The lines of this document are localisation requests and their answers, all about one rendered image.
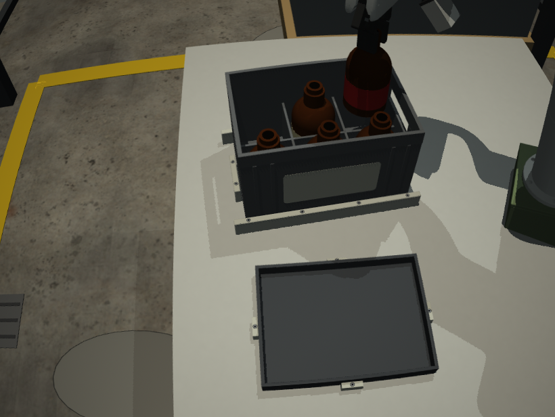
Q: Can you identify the dark grey divided crate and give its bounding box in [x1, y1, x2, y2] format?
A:
[225, 58, 414, 218]

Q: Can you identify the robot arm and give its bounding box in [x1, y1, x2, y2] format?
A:
[419, 0, 555, 208]

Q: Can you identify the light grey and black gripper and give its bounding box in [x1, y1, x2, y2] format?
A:
[345, 0, 398, 54]

